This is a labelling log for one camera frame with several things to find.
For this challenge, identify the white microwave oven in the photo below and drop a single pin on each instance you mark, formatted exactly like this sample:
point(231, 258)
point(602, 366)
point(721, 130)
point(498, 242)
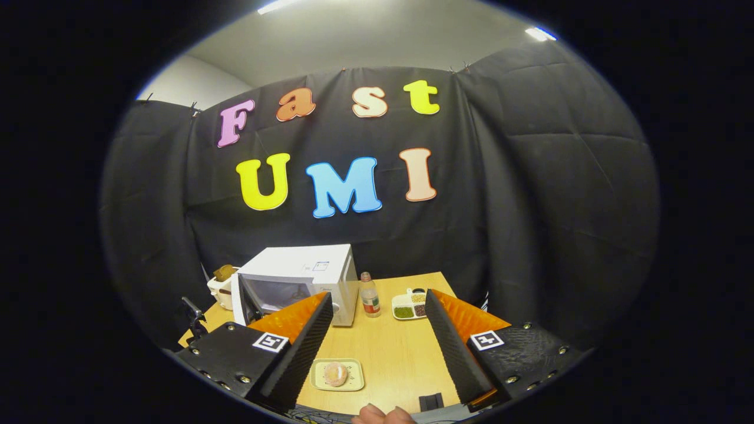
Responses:
point(300, 262)

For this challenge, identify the ceiling light panel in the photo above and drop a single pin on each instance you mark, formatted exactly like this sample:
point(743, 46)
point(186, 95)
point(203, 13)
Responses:
point(274, 6)
point(540, 34)

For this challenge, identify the crumb-coated cream bun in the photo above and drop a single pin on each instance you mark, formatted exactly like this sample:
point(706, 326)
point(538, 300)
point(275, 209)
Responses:
point(336, 374)

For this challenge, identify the clear bottle red label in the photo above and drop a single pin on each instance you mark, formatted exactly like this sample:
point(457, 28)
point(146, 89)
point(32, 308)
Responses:
point(370, 300)

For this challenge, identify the black table edge clip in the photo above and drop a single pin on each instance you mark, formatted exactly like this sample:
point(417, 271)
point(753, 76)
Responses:
point(432, 402)

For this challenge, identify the white toaster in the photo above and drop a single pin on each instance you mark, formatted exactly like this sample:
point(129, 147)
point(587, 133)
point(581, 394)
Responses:
point(222, 294)

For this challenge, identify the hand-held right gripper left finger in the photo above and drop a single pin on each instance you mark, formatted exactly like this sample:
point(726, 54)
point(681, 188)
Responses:
point(306, 353)

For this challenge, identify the white divided dish of beans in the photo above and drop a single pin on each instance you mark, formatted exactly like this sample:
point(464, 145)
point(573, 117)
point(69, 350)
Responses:
point(404, 311)

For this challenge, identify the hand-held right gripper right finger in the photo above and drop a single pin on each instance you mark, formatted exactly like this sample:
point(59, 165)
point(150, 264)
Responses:
point(453, 353)

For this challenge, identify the pale green square plate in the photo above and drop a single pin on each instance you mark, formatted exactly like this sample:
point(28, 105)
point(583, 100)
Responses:
point(356, 383)

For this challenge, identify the brown bread slice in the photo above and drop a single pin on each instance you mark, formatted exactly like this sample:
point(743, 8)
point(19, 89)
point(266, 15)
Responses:
point(225, 273)

